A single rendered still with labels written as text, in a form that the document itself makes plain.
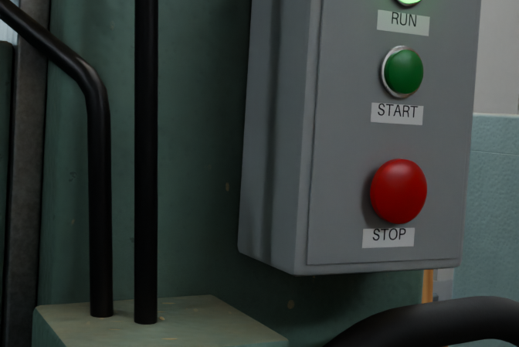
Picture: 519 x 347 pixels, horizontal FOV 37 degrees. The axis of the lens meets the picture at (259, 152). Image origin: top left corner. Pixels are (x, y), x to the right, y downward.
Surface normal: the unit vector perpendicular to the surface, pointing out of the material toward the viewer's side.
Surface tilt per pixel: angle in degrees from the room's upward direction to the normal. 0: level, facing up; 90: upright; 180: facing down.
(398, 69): 90
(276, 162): 90
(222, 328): 0
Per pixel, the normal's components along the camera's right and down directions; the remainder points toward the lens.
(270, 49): -0.88, -0.03
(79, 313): 0.06, -1.00
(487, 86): 0.56, 0.07
